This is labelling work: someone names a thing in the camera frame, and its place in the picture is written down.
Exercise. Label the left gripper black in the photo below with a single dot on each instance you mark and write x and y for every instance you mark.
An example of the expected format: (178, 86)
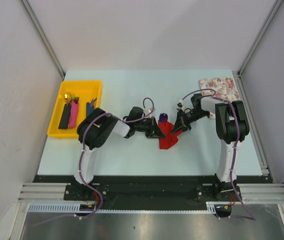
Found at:
(153, 131)

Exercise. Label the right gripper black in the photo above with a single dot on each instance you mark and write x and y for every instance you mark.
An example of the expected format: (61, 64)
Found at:
(181, 123)

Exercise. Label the red paper napkin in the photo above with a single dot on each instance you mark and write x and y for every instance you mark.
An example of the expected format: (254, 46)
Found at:
(170, 139)

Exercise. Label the purple plastic spoon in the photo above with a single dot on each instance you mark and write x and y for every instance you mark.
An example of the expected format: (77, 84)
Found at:
(165, 118)

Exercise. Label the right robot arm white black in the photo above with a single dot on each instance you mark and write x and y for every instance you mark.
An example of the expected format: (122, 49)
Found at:
(232, 127)

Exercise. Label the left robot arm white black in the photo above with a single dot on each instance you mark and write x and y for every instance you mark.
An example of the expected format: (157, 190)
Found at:
(94, 131)

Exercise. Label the navy napkin roll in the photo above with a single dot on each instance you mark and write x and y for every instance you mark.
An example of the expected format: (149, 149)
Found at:
(90, 107)

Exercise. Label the pink napkin roll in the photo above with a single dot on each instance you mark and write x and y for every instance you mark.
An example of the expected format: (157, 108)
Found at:
(73, 114)

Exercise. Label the black napkin roll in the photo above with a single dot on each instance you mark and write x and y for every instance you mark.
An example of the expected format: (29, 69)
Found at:
(64, 120)

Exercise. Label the floral placemat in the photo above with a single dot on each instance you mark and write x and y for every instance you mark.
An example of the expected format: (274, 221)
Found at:
(224, 87)

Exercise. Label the yellow plastic tray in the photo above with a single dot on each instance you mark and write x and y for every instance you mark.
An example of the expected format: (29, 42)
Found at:
(83, 91)

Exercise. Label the gold spoon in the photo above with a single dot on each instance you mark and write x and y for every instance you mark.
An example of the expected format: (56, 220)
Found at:
(68, 97)

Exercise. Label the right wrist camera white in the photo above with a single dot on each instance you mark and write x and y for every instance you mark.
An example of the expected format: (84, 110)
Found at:
(180, 105)

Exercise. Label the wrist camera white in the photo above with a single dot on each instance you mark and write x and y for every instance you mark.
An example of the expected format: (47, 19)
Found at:
(180, 105)
(148, 108)

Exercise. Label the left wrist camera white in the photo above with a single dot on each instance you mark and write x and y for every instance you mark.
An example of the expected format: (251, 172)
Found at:
(148, 108)

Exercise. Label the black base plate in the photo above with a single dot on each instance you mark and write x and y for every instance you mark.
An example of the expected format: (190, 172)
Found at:
(121, 204)

